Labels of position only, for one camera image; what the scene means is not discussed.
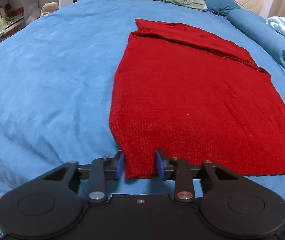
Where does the blue duvet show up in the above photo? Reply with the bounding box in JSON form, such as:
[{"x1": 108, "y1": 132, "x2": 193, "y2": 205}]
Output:
[{"x1": 227, "y1": 9, "x2": 285, "y2": 69}]

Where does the beige handbag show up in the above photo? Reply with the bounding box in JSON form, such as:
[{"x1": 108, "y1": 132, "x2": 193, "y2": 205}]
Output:
[{"x1": 40, "y1": 2, "x2": 59, "y2": 17}]

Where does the red knit sweater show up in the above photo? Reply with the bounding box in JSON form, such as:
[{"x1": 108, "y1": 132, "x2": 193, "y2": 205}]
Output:
[{"x1": 109, "y1": 18, "x2": 285, "y2": 179}]

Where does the dark blue pillow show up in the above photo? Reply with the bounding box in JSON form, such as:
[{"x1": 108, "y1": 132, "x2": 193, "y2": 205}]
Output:
[{"x1": 205, "y1": 0, "x2": 241, "y2": 16}]

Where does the blue bed sheet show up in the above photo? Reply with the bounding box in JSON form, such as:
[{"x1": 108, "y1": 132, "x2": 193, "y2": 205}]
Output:
[{"x1": 0, "y1": 0, "x2": 285, "y2": 196}]

